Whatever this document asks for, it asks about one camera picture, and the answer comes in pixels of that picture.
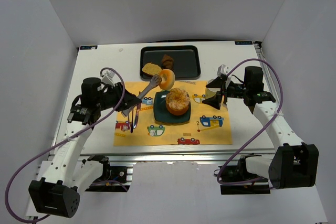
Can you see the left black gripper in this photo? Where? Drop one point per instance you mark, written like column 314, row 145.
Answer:
column 123, row 97

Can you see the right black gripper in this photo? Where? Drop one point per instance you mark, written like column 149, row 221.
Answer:
column 223, row 92

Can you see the orange bundt cake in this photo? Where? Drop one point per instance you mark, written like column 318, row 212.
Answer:
column 177, row 101

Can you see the glazed orange donut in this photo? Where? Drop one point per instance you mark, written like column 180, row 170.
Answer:
column 168, row 79

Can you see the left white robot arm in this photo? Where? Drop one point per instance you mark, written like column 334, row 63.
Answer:
column 59, row 189

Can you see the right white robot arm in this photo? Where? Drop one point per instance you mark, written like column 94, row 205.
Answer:
column 294, row 164

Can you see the bread slice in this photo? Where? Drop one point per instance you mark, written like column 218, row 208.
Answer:
column 151, row 69

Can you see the light green mug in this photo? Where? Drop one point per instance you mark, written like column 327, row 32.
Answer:
column 210, row 92

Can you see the iridescent purple knife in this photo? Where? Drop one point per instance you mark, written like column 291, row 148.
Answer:
column 137, row 115

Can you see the purple iridescent spoon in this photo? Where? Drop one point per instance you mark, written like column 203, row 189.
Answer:
column 132, row 122

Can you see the yellow vehicle print placemat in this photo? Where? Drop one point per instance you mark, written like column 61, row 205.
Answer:
column 207, row 125

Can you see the teal square plate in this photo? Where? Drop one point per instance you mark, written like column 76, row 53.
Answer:
column 163, row 116

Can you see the black baking tray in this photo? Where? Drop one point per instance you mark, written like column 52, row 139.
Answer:
column 186, row 60

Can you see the dark brown pastry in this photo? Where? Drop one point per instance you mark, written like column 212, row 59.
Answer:
column 167, row 62

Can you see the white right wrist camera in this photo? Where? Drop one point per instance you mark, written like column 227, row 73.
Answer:
column 223, row 70

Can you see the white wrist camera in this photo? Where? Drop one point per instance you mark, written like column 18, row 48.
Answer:
column 107, row 77
column 223, row 70

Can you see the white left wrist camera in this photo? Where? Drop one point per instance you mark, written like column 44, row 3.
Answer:
column 107, row 77

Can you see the aluminium frame rail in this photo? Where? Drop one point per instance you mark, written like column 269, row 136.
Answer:
column 166, row 154

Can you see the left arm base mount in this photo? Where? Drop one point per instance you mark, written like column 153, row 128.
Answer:
column 119, row 181

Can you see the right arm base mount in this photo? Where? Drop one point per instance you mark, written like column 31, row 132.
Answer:
column 239, row 173

